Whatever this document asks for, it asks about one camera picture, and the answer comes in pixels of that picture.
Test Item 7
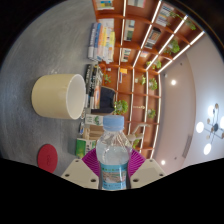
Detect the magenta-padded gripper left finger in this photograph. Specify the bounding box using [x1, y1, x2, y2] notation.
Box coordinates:
[60, 148, 101, 189]

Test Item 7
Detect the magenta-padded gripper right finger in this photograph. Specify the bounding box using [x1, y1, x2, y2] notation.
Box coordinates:
[127, 148, 167, 189]

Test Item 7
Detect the clear water bottle blue cap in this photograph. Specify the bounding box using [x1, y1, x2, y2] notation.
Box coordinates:
[95, 114, 133, 191]

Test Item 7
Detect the green cardboard box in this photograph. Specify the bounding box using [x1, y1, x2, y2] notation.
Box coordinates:
[75, 138, 98, 159]

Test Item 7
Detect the flat round red coaster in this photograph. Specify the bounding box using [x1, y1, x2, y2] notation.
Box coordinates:
[36, 143, 59, 174]

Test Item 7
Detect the wooden artist mannequin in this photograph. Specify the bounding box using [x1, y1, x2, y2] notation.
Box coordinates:
[128, 123, 151, 148]

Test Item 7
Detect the ceiling air vent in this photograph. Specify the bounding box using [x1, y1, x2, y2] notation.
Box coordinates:
[181, 134, 194, 159]

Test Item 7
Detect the tall white green carton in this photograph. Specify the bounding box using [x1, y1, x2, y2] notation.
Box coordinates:
[84, 113, 105, 127]

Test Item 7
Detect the multi-bulb ceiling lamp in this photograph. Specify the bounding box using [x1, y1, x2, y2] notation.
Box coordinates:
[195, 102, 224, 156]

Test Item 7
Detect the dark upholstered chair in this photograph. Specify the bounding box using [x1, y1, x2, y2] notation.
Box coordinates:
[91, 85, 117, 114]

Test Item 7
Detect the cream ceramic cup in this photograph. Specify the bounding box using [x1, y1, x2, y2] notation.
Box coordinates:
[31, 73, 87, 120]

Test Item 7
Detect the stack of dark books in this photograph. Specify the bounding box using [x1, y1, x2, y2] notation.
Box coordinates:
[83, 63, 104, 109]

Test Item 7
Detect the wooden wall shelf unit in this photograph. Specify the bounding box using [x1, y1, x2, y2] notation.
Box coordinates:
[91, 0, 206, 160]

